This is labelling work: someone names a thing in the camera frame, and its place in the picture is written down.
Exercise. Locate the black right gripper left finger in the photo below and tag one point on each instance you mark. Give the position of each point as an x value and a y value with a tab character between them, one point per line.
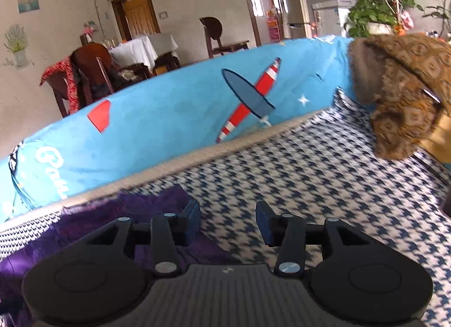
107	273

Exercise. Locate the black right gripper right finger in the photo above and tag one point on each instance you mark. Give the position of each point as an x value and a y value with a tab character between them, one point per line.
348	273

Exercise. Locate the houndstooth seat cushion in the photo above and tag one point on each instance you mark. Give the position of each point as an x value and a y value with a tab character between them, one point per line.
324	168

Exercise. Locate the blue printed sofa cover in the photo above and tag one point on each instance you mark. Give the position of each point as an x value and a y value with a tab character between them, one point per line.
171	115

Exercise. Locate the brown patterned garment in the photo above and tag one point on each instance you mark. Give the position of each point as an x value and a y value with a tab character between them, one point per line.
406	78

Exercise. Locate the dark wooden dining chair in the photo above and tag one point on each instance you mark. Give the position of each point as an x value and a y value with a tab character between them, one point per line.
94	73

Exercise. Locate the red patterned cloth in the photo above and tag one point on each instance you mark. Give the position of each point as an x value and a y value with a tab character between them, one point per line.
61	79

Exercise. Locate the white clothed dining table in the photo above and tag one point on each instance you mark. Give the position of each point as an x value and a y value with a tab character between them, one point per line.
154	51

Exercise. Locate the white chest freezer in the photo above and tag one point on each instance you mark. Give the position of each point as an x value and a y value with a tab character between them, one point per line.
330	17

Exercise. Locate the wooden interior door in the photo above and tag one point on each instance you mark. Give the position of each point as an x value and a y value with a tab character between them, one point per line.
135	18

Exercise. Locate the dark wooden far chair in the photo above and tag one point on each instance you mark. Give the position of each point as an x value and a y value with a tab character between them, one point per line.
213	32

